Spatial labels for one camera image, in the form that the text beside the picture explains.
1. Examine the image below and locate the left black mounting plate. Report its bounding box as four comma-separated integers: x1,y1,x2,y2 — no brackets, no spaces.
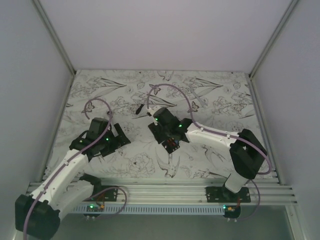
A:
84,185,118,202

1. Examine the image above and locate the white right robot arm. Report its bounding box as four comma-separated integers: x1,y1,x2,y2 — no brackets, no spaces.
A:
147,106,267,203

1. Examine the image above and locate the aluminium frame post left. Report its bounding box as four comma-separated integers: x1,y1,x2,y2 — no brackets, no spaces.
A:
31,0,77,76

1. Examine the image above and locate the controller board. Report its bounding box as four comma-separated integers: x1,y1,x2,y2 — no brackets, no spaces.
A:
223,205,241,222
83,204,104,221

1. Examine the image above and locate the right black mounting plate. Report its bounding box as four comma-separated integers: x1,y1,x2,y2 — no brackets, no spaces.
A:
205,185,251,203

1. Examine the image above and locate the right controller board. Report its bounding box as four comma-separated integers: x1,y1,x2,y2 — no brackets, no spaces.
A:
223,205,241,222

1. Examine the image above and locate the left controller board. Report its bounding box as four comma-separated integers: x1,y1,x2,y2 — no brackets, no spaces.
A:
83,204,104,221

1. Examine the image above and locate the black fuse box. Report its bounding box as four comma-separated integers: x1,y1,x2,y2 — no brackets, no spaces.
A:
162,138,180,154

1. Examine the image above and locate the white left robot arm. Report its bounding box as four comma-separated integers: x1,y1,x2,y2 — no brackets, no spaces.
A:
14,117,130,240

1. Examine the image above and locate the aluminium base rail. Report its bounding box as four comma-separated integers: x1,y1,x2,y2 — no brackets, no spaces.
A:
26,181,300,206

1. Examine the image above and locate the aluminium frame post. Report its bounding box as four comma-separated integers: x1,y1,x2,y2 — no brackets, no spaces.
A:
31,0,77,76
248,0,300,80

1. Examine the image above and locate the white slotted cable duct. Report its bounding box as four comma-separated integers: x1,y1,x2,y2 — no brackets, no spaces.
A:
71,203,224,216

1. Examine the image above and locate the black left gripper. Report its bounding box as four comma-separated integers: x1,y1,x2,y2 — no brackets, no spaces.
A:
98,123,130,157

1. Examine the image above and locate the black mounting plate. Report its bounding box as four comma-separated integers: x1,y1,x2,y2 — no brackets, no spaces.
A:
84,185,118,202
205,185,251,203

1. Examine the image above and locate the aluminium frame post right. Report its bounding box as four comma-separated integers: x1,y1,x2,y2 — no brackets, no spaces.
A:
248,0,300,80

